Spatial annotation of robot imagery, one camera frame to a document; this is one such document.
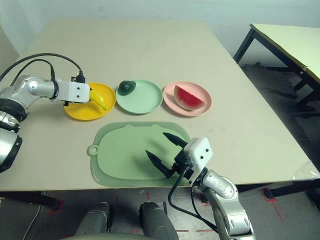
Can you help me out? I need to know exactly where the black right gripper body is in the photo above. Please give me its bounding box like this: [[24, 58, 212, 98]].
[[171, 147, 195, 180]]

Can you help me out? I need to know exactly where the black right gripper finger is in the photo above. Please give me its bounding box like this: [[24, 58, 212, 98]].
[[162, 133, 188, 149], [145, 150, 176, 180]]

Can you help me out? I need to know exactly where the yellow toy banana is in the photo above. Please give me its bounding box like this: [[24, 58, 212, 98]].
[[88, 86, 108, 112]]

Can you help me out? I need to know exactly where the red toy watermelon slice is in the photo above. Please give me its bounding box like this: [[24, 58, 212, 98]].
[[173, 84, 207, 112]]

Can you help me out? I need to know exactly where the dark green toy avocado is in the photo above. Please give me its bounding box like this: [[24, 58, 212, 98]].
[[118, 80, 137, 97]]

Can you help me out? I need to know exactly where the yellow plastic plate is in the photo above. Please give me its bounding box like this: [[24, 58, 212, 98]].
[[63, 82, 117, 122]]

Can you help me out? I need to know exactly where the pink plastic plate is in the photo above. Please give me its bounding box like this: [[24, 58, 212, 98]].
[[162, 81, 213, 118]]

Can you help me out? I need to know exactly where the green silicone cutting mat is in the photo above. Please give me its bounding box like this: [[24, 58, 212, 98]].
[[86, 121, 195, 188]]

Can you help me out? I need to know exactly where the green plastic plate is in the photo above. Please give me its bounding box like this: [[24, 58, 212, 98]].
[[115, 79, 163, 115]]

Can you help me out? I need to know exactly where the grey right robot leg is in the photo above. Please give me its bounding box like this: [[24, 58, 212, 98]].
[[139, 201, 180, 240]]

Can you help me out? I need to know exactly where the grey robot leg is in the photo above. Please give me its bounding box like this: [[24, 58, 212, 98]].
[[74, 202, 112, 237], [139, 201, 180, 240]]

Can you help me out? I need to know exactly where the grey left robot leg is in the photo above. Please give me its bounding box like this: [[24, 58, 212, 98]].
[[74, 202, 112, 237]]

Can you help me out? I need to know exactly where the black table leg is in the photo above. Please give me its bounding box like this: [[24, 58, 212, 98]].
[[0, 191, 61, 210], [236, 178, 320, 201]]

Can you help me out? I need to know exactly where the clear plastic sheet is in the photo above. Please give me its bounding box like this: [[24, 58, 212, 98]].
[[292, 159, 320, 181]]

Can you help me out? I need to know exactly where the side table with black legs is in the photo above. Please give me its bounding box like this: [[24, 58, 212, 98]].
[[233, 23, 320, 106]]

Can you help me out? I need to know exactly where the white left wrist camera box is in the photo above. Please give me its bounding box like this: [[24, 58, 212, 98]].
[[53, 80, 91, 104]]

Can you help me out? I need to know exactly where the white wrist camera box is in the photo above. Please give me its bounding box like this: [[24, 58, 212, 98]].
[[53, 80, 91, 104], [183, 136, 215, 185]]

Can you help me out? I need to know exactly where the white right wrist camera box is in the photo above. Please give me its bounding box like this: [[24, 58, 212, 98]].
[[183, 136, 215, 185]]

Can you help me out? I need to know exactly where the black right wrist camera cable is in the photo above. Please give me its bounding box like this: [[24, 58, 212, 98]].
[[167, 172, 218, 231]]

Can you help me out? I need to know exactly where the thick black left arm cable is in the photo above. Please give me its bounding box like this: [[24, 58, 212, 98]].
[[0, 52, 86, 83]]

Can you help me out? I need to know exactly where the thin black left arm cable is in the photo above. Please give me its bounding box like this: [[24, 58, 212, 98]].
[[11, 59, 56, 87]]

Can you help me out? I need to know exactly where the grey floor cable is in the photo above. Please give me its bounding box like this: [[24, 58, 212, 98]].
[[24, 204, 44, 240]]

